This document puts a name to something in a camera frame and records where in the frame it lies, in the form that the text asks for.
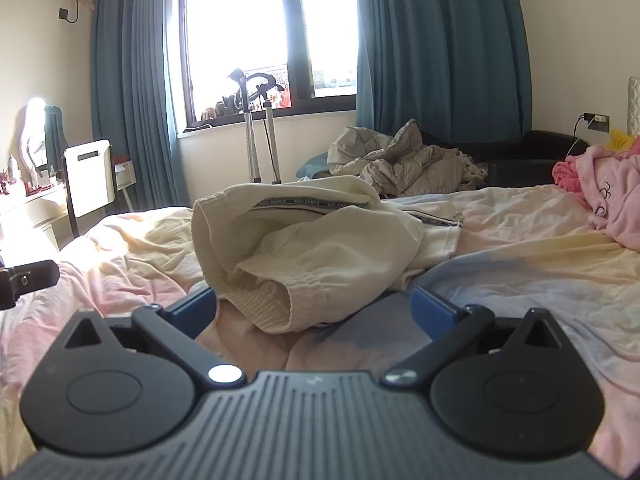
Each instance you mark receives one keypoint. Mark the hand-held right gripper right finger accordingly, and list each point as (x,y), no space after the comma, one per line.
(430,310)

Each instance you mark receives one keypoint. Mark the lit vanity mirror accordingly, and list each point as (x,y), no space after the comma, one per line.
(32,130)

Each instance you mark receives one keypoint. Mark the cluster of potted plants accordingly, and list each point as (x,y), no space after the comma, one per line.
(225,107)

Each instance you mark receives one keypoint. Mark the white chair with black frame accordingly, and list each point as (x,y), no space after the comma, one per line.
(90,180)

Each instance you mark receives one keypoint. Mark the black sofa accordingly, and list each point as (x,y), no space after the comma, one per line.
(540,150)

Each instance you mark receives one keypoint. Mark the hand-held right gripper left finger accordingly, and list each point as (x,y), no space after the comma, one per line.
(200,306)

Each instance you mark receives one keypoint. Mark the garment steamer stand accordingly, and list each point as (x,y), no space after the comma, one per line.
(248,145)

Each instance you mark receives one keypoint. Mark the white sweatpants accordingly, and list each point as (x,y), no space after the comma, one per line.
(525,240)

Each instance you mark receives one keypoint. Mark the cream pants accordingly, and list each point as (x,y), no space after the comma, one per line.
(300,240)

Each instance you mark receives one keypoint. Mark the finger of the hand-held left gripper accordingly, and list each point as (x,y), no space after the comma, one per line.
(30,275)

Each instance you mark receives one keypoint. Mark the wall power outlet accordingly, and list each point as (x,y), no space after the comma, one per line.
(600,121)

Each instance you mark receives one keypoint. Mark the white quilted headboard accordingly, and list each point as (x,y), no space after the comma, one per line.
(634,105)

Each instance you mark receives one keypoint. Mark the teal pillow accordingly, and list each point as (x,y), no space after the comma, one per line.
(312,165)

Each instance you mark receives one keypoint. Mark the yellow plush toy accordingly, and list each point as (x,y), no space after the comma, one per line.
(619,140)

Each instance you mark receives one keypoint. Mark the blue curtain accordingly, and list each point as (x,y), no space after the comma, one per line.
(135,85)
(440,50)

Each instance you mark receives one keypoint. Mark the dark framed window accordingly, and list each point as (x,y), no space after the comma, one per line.
(230,20)

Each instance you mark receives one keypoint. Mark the dark green towel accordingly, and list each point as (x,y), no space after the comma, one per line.
(55,130)

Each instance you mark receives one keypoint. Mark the grey quilted blanket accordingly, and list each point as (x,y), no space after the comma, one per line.
(410,160)

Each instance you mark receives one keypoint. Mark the cluster of cosmetic bottles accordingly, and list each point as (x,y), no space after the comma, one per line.
(20,180)

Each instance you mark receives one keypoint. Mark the white desk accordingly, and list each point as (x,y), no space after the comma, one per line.
(30,206)

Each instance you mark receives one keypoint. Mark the pink fleece robe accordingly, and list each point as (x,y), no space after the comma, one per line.
(615,190)

